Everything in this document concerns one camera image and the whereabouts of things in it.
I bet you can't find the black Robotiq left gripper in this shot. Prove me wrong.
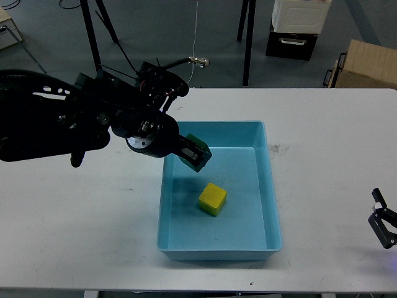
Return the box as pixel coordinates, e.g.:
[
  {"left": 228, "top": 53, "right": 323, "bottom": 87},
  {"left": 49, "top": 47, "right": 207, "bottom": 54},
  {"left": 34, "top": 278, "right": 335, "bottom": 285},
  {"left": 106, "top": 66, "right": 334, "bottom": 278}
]
[{"left": 126, "top": 115, "right": 212, "bottom": 168}]

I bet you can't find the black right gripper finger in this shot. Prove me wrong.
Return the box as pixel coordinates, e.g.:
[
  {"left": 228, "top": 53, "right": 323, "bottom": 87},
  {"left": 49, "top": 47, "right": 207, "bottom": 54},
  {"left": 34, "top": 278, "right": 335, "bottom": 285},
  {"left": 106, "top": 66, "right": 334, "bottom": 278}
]
[{"left": 368, "top": 188, "right": 396, "bottom": 249}]

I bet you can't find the green block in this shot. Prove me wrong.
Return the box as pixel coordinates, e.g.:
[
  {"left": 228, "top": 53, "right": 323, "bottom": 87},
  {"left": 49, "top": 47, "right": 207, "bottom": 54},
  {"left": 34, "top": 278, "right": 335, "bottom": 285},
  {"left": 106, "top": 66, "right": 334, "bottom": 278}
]
[{"left": 177, "top": 133, "right": 212, "bottom": 173}]

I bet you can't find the yellow block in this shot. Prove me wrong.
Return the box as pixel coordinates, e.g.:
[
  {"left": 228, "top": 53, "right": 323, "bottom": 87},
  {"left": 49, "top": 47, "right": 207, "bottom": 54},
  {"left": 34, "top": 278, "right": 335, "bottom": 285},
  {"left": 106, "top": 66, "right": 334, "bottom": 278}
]
[{"left": 198, "top": 183, "right": 228, "bottom": 216}]

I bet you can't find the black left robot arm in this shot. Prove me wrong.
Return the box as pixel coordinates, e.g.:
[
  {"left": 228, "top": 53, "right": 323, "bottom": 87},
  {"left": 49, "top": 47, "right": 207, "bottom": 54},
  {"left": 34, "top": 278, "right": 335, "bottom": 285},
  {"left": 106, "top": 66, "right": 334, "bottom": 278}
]
[{"left": 1, "top": 62, "right": 212, "bottom": 171}]

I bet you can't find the light blue plastic box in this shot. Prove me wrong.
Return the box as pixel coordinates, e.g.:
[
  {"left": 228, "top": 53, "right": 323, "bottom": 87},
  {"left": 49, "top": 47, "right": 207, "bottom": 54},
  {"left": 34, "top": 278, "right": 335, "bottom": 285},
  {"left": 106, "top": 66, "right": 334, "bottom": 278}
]
[{"left": 157, "top": 121, "right": 283, "bottom": 261}]

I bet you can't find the cardboard box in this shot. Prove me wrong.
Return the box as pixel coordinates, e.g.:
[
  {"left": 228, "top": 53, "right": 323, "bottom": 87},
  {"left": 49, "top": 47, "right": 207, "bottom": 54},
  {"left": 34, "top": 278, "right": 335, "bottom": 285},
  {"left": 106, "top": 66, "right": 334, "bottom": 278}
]
[{"left": 323, "top": 40, "right": 396, "bottom": 89}]

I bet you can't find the black table leg right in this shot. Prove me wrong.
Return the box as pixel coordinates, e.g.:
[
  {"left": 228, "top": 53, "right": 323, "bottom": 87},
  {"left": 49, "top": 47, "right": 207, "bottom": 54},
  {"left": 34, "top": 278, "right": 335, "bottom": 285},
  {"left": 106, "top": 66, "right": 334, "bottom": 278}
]
[{"left": 236, "top": 0, "right": 256, "bottom": 87}]

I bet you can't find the black table leg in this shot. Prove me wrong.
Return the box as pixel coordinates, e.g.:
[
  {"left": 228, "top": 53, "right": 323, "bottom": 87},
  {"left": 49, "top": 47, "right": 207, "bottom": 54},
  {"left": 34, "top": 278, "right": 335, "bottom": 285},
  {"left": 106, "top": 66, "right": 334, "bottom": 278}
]
[
  {"left": 236, "top": 0, "right": 256, "bottom": 87},
  {"left": 79, "top": 0, "right": 118, "bottom": 71}
]

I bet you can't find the black table leg left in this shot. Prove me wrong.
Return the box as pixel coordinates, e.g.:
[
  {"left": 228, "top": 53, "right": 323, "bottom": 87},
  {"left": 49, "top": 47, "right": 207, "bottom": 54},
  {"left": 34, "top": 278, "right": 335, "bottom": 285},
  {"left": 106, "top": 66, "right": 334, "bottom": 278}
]
[{"left": 79, "top": 0, "right": 118, "bottom": 71}]

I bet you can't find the white storage crate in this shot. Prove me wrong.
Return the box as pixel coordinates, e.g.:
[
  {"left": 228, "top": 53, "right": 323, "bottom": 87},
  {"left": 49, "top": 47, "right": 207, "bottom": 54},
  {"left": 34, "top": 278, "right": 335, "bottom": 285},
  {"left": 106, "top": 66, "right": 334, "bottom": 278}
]
[{"left": 272, "top": 0, "right": 332, "bottom": 34}]

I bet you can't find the wooden cabinet with metal leg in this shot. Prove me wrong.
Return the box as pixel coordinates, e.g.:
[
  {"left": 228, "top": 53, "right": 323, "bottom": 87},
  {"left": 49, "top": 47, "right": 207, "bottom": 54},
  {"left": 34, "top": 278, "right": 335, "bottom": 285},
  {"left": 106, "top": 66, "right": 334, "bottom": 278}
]
[{"left": 1, "top": 1, "right": 47, "bottom": 74}]

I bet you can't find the white hanging cable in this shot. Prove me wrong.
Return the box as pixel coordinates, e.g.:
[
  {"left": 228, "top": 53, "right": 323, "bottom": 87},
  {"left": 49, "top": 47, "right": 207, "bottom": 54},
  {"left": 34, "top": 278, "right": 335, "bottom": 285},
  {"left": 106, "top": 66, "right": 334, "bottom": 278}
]
[{"left": 187, "top": 0, "right": 200, "bottom": 84}]

